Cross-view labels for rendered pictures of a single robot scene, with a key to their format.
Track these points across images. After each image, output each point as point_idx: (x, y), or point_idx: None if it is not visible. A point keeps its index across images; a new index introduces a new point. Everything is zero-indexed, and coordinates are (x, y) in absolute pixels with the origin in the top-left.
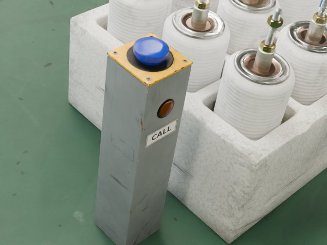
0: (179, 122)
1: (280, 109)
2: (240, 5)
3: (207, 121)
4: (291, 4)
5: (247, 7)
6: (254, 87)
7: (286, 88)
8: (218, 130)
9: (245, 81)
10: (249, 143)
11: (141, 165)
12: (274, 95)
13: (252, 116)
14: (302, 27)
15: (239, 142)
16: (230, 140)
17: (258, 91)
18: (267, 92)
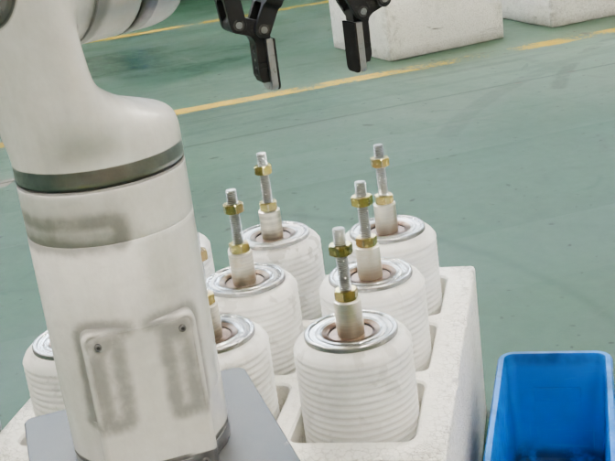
0: None
1: (59, 408)
2: (210, 282)
3: (23, 407)
4: (324, 310)
5: (214, 285)
6: (26, 356)
7: (54, 369)
8: (13, 419)
9: (30, 347)
10: (9, 444)
11: None
12: (34, 373)
13: (35, 408)
14: (221, 322)
15: (4, 437)
16: (0, 433)
17: (25, 361)
18: (29, 365)
